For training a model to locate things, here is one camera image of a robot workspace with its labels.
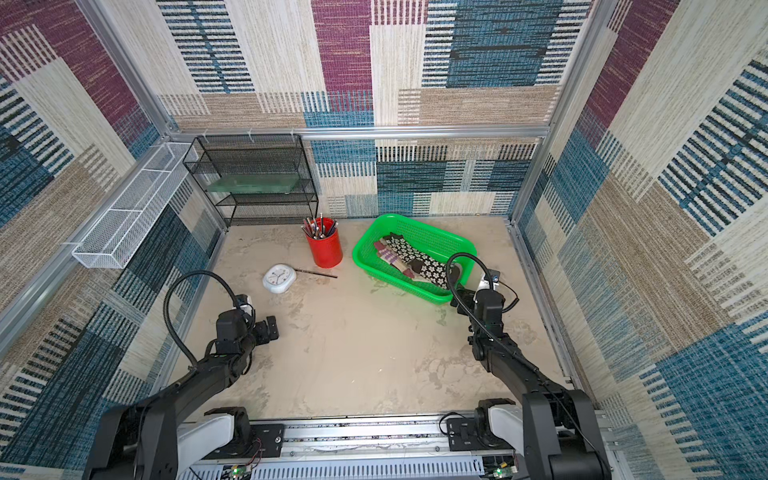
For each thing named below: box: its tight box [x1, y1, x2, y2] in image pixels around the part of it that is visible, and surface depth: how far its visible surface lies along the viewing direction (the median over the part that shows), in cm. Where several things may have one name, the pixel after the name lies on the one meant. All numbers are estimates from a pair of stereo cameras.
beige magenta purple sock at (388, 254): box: [374, 238, 415, 279], surface depth 107 cm
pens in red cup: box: [301, 212, 339, 239], surface depth 101 cm
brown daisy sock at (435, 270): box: [383, 232, 461, 290], surface depth 103 cm
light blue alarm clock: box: [262, 263, 297, 294], surface depth 104 cm
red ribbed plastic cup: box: [306, 217, 343, 269], surface depth 104 cm
